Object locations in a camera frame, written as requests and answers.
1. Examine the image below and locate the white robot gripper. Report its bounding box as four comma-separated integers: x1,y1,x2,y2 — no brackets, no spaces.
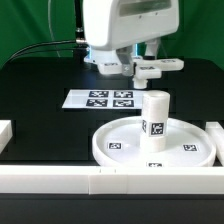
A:
83,0,179,76

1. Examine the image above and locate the white cross-shaped table base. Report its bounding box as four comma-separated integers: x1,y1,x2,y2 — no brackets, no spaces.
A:
97,56,185,89

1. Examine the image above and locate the white round table top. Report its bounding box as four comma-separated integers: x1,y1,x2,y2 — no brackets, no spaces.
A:
92,116,216,168

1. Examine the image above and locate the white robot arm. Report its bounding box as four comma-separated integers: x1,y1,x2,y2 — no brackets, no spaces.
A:
83,0,179,76

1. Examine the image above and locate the black vertical pole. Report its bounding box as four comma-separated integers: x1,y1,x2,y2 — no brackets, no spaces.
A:
74,0,84,63

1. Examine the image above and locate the white marker sheet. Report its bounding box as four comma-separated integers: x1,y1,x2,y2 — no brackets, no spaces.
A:
62,89,144,109

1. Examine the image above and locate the white right fence block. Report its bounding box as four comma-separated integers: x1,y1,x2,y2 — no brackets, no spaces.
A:
205,122,224,167

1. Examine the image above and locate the white fence block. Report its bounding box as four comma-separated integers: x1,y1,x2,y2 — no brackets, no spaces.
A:
205,122,224,167
0,120,13,154

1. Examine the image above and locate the white left fence block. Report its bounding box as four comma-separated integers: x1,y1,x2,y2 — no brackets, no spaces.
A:
0,120,13,154

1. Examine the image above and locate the black cable upper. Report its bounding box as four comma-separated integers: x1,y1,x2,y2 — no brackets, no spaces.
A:
6,39,88,64

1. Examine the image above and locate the black cable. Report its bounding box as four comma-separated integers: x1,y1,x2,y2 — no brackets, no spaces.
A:
6,39,88,64
13,47,88,59

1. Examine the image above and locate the black cable lower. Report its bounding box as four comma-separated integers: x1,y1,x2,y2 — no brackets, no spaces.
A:
13,47,88,59

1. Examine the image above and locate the white front fence rail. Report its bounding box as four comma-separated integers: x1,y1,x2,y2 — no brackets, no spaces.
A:
0,165,224,195

